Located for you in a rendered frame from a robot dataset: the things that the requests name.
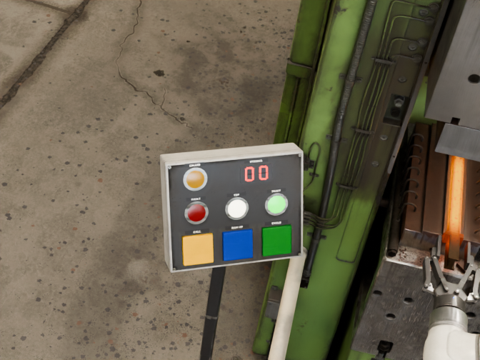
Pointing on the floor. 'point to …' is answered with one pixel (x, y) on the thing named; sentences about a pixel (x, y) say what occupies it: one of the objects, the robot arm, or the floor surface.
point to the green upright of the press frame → (326, 330)
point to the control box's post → (212, 312)
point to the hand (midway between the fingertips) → (452, 250)
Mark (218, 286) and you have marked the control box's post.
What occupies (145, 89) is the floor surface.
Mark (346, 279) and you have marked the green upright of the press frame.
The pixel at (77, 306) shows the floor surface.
